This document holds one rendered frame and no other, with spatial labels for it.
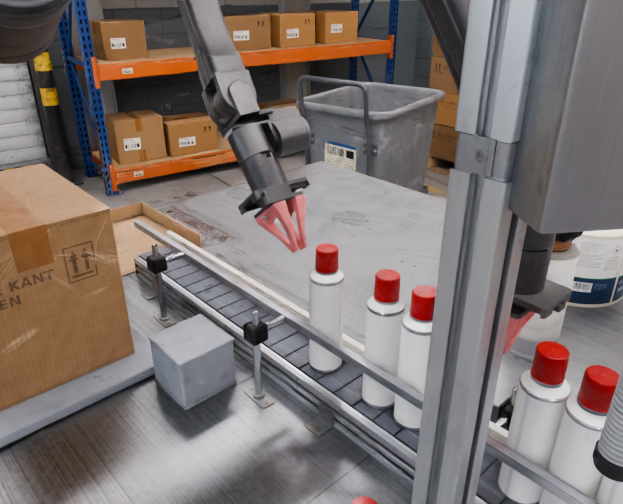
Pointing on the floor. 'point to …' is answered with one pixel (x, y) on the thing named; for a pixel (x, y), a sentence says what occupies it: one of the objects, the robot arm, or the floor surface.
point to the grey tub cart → (372, 128)
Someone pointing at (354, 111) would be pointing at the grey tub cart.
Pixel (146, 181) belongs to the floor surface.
